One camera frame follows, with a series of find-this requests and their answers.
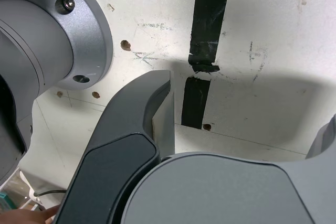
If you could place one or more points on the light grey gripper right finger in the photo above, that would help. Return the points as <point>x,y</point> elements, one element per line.
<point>223,195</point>

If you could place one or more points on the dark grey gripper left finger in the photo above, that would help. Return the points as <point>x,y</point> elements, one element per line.
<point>113,161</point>

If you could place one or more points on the person's hand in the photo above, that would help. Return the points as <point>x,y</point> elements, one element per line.
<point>23,213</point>

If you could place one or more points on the teal plastic object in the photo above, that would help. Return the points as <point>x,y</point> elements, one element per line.
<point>5,200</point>

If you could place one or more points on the black tape strip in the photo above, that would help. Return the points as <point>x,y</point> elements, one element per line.
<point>208,16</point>

